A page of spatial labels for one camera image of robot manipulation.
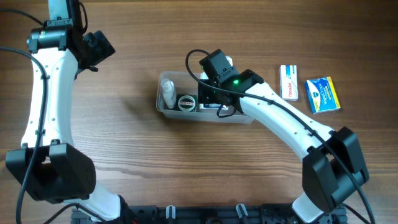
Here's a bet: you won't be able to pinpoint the blue yellow VapoDrops box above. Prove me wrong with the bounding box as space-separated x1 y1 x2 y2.
305 77 341 114

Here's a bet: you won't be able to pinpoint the green round-logo packet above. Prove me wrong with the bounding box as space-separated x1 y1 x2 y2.
175 95 197 112

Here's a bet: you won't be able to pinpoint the clear plastic container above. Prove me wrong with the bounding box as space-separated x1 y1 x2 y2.
156 71 254 124

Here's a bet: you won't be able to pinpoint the white orange medicine box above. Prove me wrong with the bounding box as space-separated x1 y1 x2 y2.
198 72 229 110

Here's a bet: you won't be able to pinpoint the white Panadol box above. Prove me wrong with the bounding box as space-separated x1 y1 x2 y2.
279 65 299 101

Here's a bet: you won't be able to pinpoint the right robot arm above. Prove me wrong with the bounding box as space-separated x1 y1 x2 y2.
198 49 375 223

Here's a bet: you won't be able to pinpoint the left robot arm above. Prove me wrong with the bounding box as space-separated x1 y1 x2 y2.
6 1 133 223

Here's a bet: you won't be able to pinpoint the white spray bottle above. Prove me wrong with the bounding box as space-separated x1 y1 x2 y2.
160 78 177 109

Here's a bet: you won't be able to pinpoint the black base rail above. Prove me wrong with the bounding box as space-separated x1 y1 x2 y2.
70 203 346 224

